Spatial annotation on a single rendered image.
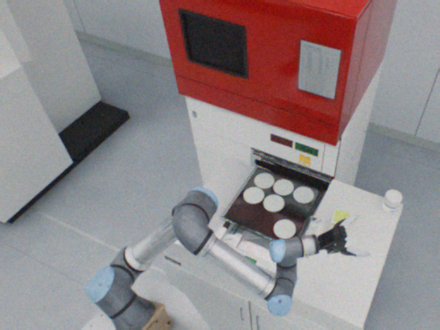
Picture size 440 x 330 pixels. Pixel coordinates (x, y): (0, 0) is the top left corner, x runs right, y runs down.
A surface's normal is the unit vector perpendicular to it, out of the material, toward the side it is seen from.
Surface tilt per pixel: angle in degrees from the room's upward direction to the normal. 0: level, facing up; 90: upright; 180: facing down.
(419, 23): 90
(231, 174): 0
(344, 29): 90
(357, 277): 0
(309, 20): 90
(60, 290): 0
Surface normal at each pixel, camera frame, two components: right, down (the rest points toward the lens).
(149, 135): 0.02, -0.67
